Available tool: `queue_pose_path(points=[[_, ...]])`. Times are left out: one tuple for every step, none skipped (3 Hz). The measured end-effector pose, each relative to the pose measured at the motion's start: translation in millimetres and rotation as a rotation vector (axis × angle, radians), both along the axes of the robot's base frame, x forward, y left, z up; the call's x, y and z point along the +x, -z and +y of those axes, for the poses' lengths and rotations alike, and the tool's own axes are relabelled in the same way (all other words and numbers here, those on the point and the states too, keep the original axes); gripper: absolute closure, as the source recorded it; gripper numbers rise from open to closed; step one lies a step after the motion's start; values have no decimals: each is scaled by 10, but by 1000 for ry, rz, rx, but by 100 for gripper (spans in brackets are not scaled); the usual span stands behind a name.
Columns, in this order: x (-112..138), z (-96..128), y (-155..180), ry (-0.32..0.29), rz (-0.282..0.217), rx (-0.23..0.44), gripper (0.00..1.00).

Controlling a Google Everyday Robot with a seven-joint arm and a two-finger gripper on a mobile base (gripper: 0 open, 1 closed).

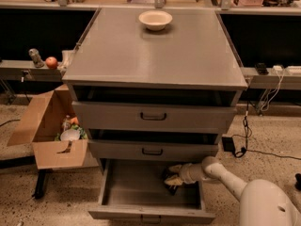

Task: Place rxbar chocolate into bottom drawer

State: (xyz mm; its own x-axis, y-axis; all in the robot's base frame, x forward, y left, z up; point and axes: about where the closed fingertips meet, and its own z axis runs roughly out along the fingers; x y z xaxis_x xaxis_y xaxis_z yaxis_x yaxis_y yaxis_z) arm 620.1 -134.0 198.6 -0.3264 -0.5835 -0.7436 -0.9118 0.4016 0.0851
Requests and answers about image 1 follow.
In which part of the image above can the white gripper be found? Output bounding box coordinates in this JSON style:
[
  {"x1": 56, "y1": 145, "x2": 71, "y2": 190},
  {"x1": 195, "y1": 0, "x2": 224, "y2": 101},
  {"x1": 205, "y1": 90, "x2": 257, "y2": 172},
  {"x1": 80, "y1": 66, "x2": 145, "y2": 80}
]
[{"x1": 164, "y1": 163, "x2": 204, "y2": 186}]

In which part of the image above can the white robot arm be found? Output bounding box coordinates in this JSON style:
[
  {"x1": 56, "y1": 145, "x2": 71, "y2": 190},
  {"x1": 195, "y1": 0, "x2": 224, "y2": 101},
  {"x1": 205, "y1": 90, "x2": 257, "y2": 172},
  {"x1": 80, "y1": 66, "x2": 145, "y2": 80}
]
[{"x1": 164, "y1": 156, "x2": 301, "y2": 226}]

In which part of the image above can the grey middle drawer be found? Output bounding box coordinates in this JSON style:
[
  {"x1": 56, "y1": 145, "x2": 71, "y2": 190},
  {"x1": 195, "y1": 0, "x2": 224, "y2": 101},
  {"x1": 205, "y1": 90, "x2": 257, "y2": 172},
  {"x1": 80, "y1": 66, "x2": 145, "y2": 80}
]
[{"x1": 88, "y1": 140, "x2": 218, "y2": 162}]

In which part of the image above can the grey open bottom drawer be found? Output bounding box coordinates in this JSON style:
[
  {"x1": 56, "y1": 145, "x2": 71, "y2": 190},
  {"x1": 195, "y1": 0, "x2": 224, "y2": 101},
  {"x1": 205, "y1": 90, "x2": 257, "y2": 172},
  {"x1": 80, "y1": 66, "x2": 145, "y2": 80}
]
[{"x1": 89, "y1": 159, "x2": 215, "y2": 225}]

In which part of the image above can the grey metal drawer cabinet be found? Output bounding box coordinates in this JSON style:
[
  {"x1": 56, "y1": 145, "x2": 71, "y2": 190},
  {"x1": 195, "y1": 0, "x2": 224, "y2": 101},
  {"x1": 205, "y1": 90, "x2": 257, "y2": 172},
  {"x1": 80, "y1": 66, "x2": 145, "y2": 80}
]
[{"x1": 61, "y1": 7, "x2": 248, "y2": 178}]

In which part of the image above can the grey top drawer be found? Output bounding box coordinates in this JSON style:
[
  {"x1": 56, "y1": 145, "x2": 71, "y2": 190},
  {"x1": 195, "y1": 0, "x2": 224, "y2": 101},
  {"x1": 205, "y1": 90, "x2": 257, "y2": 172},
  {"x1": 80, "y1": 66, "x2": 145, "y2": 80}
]
[{"x1": 72, "y1": 102, "x2": 236, "y2": 134}]

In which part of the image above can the black power adapter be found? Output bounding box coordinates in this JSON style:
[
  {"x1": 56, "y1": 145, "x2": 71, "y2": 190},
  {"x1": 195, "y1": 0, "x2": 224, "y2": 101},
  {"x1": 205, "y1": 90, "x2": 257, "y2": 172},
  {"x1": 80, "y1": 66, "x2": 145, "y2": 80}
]
[{"x1": 222, "y1": 137, "x2": 235, "y2": 153}]

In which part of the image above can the white plastic bowl in box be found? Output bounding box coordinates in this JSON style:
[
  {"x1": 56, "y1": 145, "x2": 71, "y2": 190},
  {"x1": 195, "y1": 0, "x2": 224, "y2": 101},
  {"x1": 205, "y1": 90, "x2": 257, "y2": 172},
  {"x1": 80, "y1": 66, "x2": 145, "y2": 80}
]
[{"x1": 60, "y1": 129, "x2": 80, "y2": 141}]

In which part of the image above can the black stand base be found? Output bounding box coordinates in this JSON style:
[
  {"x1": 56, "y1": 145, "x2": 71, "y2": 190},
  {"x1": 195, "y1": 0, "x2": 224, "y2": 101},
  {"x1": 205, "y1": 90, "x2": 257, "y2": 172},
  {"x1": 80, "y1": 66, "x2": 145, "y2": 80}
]
[{"x1": 32, "y1": 169, "x2": 53, "y2": 200}]

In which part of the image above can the brown cardboard box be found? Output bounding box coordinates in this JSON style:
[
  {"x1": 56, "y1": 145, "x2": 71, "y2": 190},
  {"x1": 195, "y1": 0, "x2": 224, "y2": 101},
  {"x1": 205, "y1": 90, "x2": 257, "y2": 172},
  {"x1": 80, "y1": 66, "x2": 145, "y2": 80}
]
[{"x1": 8, "y1": 85, "x2": 98, "y2": 170}]

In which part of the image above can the white ceramic bowl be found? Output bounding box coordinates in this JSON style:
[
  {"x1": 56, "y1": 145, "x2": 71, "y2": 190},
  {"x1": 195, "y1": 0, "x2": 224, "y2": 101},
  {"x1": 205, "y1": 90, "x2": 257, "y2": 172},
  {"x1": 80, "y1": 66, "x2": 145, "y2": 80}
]
[{"x1": 138, "y1": 10, "x2": 172, "y2": 31}]

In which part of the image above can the white power strip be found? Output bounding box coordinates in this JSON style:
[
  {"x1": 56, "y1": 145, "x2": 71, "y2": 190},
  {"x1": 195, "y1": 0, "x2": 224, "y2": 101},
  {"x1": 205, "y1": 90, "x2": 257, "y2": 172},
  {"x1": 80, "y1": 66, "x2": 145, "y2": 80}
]
[{"x1": 286, "y1": 66, "x2": 301, "y2": 75}]

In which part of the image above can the red apple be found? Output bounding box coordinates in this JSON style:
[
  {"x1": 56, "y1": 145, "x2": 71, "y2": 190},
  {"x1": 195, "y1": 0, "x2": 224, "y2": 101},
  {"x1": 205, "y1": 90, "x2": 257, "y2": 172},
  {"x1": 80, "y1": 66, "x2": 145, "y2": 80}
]
[{"x1": 45, "y1": 56, "x2": 58, "y2": 69}]

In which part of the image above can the small grey figurine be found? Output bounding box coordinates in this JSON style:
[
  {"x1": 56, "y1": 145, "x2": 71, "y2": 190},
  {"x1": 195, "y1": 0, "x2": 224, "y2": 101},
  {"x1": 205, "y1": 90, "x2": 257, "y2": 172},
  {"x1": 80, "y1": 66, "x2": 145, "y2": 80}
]
[{"x1": 28, "y1": 48, "x2": 44, "y2": 68}]

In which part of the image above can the black floor cable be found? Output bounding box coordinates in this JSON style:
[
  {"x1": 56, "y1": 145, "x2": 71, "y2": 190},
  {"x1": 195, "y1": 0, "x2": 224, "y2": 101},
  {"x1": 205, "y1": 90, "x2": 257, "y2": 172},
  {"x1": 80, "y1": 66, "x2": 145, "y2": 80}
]
[{"x1": 232, "y1": 102, "x2": 301, "y2": 161}]

